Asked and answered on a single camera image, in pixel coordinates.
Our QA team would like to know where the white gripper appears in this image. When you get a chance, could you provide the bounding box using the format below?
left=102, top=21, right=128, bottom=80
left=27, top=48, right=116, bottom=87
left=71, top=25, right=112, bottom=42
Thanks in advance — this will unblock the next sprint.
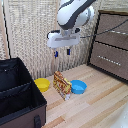
left=46, top=28, right=82, bottom=59

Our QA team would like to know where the orange patterned snack box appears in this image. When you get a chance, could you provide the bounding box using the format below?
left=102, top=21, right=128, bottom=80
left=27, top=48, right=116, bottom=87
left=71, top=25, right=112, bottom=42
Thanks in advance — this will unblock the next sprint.
left=52, top=70, right=73, bottom=102

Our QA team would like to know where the brown drawer with handle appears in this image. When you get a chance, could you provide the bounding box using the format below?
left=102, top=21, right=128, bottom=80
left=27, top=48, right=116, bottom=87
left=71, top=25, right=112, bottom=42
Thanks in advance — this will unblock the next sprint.
left=94, top=13, right=128, bottom=51
left=89, top=42, right=128, bottom=81

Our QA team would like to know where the yellow bowl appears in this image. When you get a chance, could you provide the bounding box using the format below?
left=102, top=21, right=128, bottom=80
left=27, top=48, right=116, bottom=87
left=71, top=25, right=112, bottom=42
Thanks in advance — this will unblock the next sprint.
left=33, top=77, right=51, bottom=93

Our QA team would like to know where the blue bowl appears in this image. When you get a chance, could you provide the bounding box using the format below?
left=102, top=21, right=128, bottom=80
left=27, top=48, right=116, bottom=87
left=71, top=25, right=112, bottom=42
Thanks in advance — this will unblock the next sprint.
left=69, top=79, right=88, bottom=95

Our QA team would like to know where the black fabric storage box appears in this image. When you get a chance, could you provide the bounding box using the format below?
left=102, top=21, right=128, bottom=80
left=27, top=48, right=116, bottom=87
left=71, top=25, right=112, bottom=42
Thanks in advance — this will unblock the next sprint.
left=0, top=57, right=48, bottom=128

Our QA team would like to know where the dark drawer cabinet frame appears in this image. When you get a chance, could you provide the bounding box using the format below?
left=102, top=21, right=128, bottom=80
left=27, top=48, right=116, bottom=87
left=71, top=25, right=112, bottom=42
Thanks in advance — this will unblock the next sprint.
left=86, top=9, right=128, bottom=85

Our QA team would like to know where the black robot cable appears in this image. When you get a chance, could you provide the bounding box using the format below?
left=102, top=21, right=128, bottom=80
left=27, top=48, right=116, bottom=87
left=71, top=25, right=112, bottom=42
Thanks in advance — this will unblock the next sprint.
left=79, top=25, right=128, bottom=39

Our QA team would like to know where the black box carry strap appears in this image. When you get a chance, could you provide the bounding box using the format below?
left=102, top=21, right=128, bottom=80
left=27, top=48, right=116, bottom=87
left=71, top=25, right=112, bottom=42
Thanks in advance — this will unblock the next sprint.
left=33, top=114, right=43, bottom=128

